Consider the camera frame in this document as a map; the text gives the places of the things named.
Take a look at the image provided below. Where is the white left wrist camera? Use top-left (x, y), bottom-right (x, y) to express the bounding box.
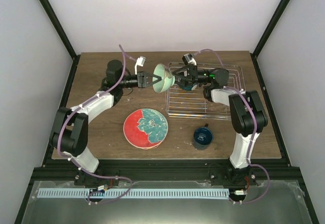
top-left (134, 56), bottom-right (146, 74)

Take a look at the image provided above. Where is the red and teal plate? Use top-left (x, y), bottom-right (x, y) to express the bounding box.
top-left (123, 108), bottom-right (168, 150)

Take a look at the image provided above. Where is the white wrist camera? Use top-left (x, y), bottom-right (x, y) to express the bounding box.
top-left (134, 56), bottom-right (146, 74)
top-left (182, 53), bottom-right (197, 66)

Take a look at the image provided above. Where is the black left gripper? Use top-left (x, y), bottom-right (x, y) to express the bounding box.
top-left (118, 71), bottom-right (161, 88)

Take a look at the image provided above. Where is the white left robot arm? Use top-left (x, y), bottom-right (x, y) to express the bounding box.
top-left (49, 60), bottom-right (165, 185)

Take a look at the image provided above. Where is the white bowl with blue rim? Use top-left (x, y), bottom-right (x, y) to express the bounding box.
top-left (178, 83), bottom-right (198, 91)

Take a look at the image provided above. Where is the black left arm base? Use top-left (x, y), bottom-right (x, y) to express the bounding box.
top-left (74, 171), bottom-right (119, 188)

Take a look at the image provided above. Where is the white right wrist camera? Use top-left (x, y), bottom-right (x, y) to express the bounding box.
top-left (182, 53), bottom-right (197, 66)

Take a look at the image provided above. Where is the light blue slotted strip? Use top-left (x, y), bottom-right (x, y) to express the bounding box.
top-left (37, 188), bottom-right (230, 200)

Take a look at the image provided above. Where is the black aluminium frame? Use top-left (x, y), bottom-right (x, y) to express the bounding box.
top-left (15, 0), bottom-right (319, 223)

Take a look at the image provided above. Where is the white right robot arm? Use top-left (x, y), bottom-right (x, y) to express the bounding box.
top-left (172, 64), bottom-right (268, 185)

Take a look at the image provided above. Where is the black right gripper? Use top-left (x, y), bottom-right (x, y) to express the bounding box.
top-left (169, 65), bottom-right (212, 87)

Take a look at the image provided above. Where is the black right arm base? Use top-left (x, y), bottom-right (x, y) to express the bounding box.
top-left (208, 164), bottom-right (255, 186)

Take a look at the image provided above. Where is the light green ceramic bowl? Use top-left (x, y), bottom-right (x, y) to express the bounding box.
top-left (152, 63), bottom-right (175, 93)

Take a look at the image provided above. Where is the wire dish rack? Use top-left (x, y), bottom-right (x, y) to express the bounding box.
top-left (166, 62), bottom-right (246, 120)

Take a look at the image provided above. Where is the dark blue mug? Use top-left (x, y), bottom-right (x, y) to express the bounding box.
top-left (192, 123), bottom-right (214, 150)

